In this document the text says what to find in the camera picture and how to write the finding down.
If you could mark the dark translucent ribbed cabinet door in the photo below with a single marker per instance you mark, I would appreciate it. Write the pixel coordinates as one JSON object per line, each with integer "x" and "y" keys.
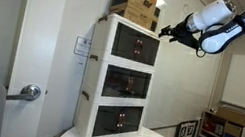
{"x": 116, "y": 81}
{"x": 148, "y": 51}
{"x": 107, "y": 120}
{"x": 140, "y": 84}
{"x": 125, "y": 42}
{"x": 131, "y": 118}

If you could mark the black white calibration tag board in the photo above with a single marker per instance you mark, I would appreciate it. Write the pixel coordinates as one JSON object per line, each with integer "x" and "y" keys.
{"x": 186, "y": 135}

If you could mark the small brown cardboard box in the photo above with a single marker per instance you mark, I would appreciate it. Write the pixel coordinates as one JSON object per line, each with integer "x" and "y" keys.
{"x": 232, "y": 130}

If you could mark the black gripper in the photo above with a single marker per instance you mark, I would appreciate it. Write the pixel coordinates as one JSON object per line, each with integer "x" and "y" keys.
{"x": 185, "y": 35}

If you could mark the small wall sign plate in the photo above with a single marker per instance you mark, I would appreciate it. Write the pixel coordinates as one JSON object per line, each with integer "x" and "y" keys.
{"x": 82, "y": 46}

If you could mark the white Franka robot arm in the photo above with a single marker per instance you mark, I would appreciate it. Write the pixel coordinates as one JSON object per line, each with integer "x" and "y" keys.
{"x": 216, "y": 14}

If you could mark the white three-tier plastic cabinet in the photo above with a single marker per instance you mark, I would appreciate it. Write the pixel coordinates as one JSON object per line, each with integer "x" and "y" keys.
{"x": 96, "y": 74}

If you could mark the wide flat cardboard box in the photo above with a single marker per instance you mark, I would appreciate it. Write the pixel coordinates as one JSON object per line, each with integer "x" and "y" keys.
{"x": 234, "y": 116}

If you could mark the cardboard box with black print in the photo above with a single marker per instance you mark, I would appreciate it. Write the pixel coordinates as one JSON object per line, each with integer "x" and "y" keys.
{"x": 133, "y": 7}

